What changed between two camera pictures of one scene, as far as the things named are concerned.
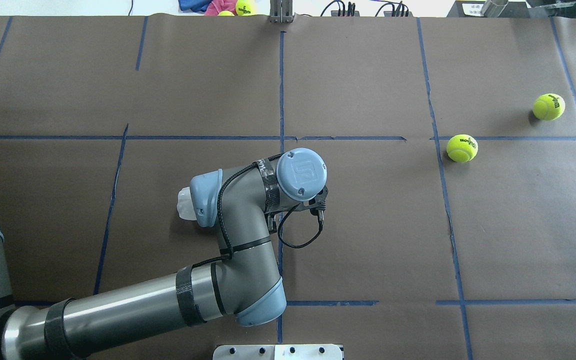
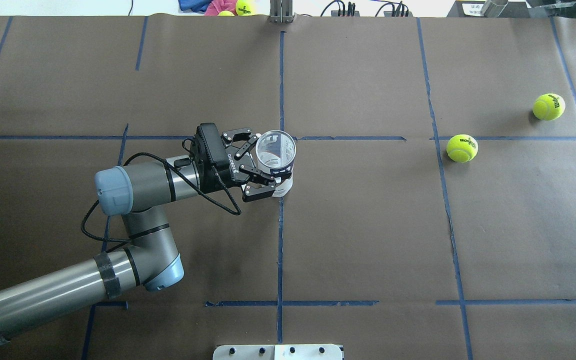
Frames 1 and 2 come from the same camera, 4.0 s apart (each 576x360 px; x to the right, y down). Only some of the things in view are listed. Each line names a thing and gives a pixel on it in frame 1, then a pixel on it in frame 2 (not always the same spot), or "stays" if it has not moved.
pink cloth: (216, 6) stays
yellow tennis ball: (548, 106) stays
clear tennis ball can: (184, 205) to (276, 151)
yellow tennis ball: (462, 148) stays
